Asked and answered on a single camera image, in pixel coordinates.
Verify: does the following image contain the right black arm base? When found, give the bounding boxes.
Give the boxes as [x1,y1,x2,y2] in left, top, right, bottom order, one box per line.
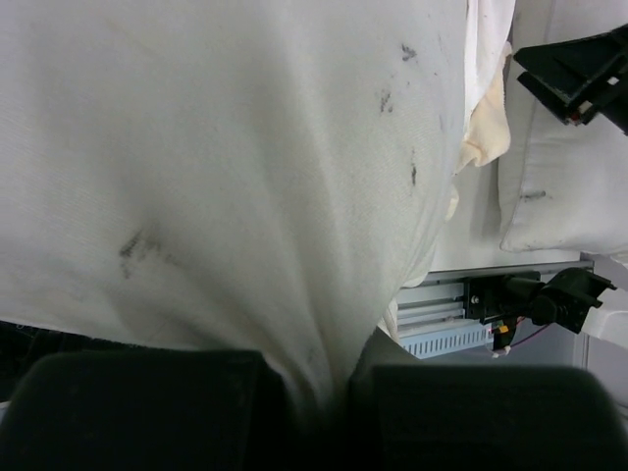
[463,271,544,325]

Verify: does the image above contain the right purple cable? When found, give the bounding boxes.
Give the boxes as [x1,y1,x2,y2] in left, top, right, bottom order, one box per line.
[509,323,550,349]

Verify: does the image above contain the aluminium mounting rail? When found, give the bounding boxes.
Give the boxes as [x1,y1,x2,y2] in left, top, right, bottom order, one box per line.
[395,261,594,339]

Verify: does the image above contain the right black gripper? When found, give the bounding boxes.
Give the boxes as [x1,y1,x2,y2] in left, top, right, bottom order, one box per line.
[514,25,627,134]

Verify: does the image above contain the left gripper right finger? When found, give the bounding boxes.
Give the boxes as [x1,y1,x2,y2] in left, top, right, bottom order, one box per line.
[347,331,627,470]

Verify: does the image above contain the grey cream ruffled pillowcase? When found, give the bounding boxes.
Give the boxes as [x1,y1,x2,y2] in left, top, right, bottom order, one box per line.
[378,1,516,344]

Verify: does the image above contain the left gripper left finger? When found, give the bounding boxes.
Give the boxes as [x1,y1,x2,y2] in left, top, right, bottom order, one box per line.
[1,350,297,470]

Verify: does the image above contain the bare white pillow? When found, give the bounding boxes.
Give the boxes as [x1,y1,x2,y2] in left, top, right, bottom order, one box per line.
[497,0,628,256]

